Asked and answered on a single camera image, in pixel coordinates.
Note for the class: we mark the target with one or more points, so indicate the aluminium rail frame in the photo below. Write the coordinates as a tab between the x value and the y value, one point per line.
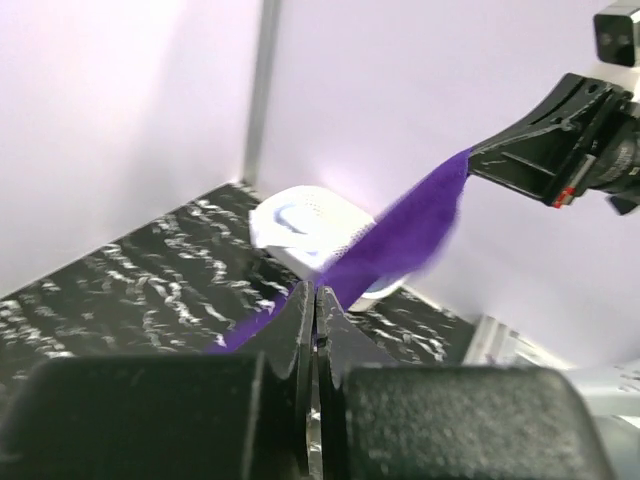
611	390

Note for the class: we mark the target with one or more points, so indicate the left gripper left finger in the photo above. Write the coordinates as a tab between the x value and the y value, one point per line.
290	355

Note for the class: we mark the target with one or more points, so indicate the light blue towel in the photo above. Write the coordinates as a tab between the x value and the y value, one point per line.
308	231

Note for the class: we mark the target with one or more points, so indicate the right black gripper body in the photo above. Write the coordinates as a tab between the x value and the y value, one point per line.
602	122

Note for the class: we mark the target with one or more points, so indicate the white plastic basket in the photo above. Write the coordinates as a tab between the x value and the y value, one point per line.
378	291

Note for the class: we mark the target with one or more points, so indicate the right aluminium corner post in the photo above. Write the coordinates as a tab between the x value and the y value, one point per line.
263	74

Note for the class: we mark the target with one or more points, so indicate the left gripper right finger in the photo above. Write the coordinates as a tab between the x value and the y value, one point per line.
359	394

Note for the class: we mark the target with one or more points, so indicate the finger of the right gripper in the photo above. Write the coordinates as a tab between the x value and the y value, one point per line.
527	170
535	120

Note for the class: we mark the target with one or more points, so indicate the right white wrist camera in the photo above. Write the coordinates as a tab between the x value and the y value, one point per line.
616	36

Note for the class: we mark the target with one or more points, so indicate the purple towel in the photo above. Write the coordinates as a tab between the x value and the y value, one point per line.
406	238

